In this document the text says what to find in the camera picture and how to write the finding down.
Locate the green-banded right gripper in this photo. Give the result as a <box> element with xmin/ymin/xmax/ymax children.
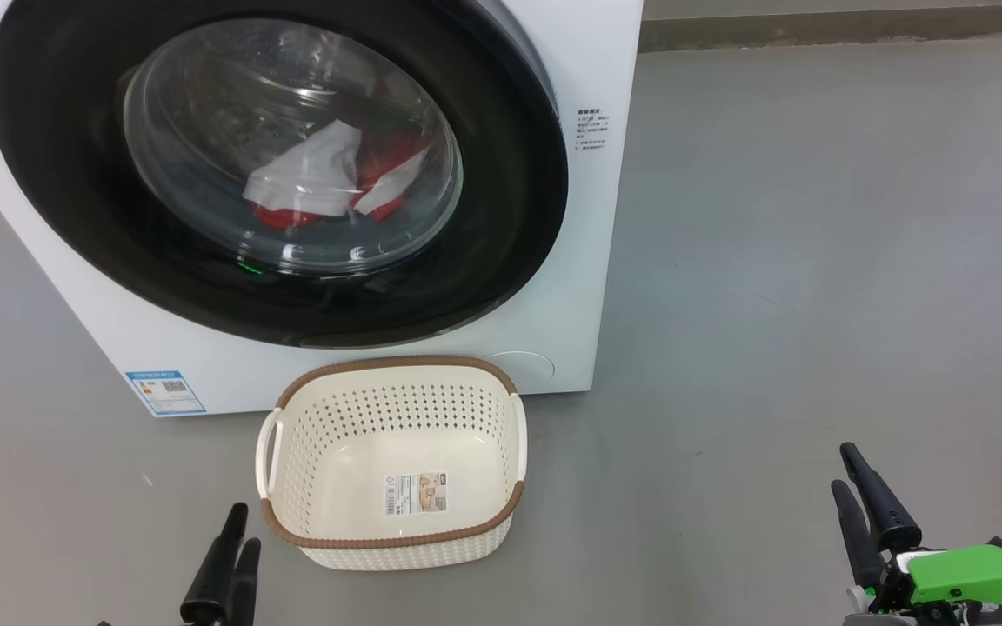
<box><xmin>832</xmin><ymin>443</ymin><xmax>1002</xmax><ymax>626</ymax></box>

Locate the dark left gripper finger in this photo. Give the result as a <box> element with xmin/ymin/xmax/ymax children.
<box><xmin>181</xmin><ymin>503</ymin><xmax>248</xmax><ymax>623</ymax></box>
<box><xmin>224</xmin><ymin>539</ymin><xmax>262</xmax><ymax>626</ymax></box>

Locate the red jersey with white stripe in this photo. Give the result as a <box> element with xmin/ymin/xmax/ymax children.
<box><xmin>253</xmin><ymin>74</ymin><xmax>432</xmax><ymax>229</ymax></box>

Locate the black-rimmed glass washer door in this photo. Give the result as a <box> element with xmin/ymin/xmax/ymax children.
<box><xmin>0</xmin><ymin>0</ymin><xmax>570</xmax><ymax>349</ymax></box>

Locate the product label sticker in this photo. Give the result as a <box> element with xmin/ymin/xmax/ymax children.
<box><xmin>384</xmin><ymin>471</ymin><xmax>449</xmax><ymax>516</ymax></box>

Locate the cream perforated laundry basket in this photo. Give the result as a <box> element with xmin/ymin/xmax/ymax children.
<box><xmin>256</xmin><ymin>355</ymin><xmax>526</xmax><ymax>572</ymax></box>

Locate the white front-load washing machine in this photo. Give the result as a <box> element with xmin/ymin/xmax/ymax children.
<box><xmin>0</xmin><ymin>0</ymin><xmax>645</xmax><ymax>418</ymax></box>

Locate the blue energy label sticker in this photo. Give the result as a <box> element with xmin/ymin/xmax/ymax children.
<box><xmin>125</xmin><ymin>370</ymin><xmax>207</xmax><ymax>417</ymax></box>

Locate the round white filter cover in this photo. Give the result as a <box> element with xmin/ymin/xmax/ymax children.
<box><xmin>487</xmin><ymin>350</ymin><xmax>556</xmax><ymax>384</ymax></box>

